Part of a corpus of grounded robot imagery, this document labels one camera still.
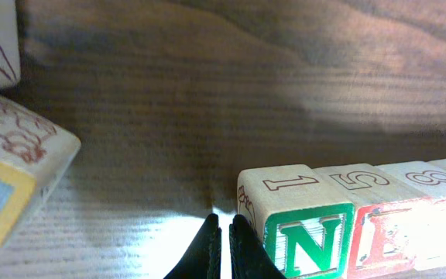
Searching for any red E block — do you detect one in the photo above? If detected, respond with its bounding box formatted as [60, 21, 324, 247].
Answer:
[314, 164, 430, 278]

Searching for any green N block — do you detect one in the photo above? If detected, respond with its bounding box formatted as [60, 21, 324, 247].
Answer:
[237, 164, 355, 278]

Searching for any red U block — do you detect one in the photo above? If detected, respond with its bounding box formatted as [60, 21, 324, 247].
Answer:
[378, 161, 446, 271]

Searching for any yellow O block left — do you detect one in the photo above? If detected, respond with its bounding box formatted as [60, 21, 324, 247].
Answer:
[0, 96, 81, 249]

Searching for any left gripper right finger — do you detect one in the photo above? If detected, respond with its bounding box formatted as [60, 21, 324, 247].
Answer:
[229, 215, 286, 279]

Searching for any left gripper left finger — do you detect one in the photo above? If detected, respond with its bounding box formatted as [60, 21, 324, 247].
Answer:
[164, 213, 221, 279]

